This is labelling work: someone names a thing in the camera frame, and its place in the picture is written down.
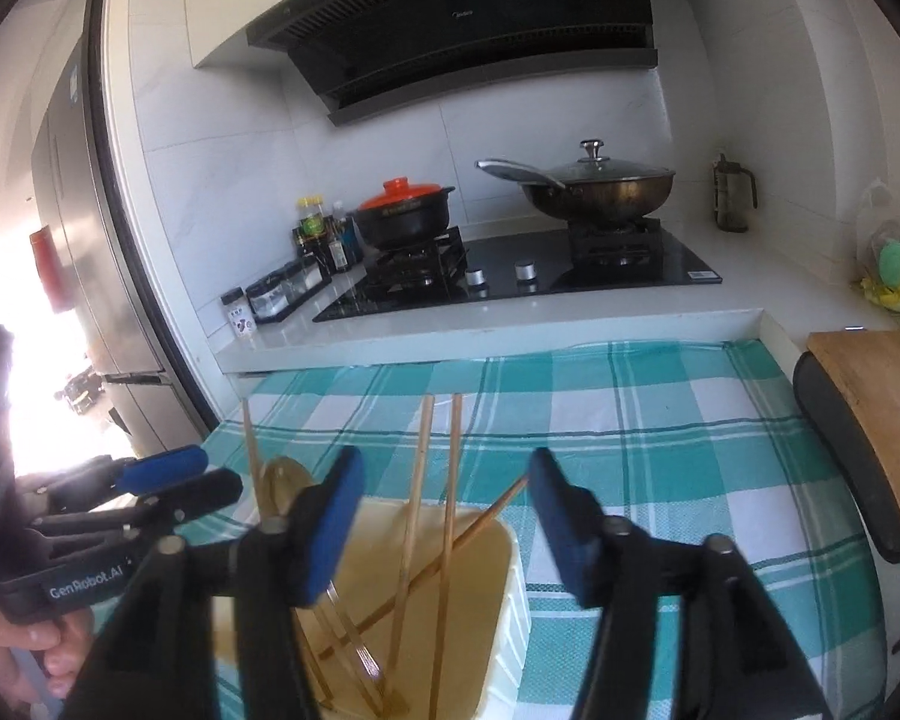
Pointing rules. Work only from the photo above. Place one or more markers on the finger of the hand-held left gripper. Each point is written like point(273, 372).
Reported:
point(165, 469)
point(202, 495)

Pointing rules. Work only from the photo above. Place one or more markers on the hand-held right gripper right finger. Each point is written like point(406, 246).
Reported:
point(562, 525)

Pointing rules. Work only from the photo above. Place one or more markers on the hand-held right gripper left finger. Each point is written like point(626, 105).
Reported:
point(330, 525)

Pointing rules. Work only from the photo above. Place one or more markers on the wooden chopstick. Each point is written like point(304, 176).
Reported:
point(416, 510)
point(487, 514)
point(450, 510)
point(253, 457)

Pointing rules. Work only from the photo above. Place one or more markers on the cream utensil holder box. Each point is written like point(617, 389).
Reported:
point(487, 615)

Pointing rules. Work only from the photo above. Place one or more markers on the metal fork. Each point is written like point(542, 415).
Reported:
point(360, 660)

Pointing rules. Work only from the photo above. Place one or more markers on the person's left hand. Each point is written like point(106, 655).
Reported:
point(15, 645)

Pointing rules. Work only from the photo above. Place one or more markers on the teal checked tablecloth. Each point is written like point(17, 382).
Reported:
point(682, 420)

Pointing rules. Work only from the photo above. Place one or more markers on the small white seasoning jar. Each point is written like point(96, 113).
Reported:
point(238, 315)

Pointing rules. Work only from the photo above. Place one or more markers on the spice jar rack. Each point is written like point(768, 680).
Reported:
point(281, 292)

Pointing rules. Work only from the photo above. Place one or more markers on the red hanging item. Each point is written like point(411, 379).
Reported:
point(51, 270)

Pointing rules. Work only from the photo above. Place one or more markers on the grey refrigerator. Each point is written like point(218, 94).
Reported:
point(97, 240)

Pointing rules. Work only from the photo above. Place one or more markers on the black gas cooktop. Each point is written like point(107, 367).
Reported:
point(607, 270)

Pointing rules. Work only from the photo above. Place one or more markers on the dark sauce bottle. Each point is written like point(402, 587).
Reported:
point(339, 251)

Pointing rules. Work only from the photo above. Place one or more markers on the yellow-capped sauce bottle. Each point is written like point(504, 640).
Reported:
point(313, 221)

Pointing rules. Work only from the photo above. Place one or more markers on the black clay pot red lid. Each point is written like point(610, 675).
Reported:
point(409, 217)

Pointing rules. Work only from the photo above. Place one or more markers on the wok with glass lid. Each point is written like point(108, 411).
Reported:
point(607, 195)

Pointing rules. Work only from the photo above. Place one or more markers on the wooden cutting board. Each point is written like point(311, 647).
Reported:
point(885, 405)

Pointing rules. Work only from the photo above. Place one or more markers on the dark glass jug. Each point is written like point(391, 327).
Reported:
point(731, 195)

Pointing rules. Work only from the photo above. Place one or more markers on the plastic bag of sponges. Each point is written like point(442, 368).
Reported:
point(896, 262)

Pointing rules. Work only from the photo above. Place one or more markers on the black range hood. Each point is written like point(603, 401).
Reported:
point(495, 22)

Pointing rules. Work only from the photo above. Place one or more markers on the black door frame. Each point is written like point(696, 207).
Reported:
point(131, 240)

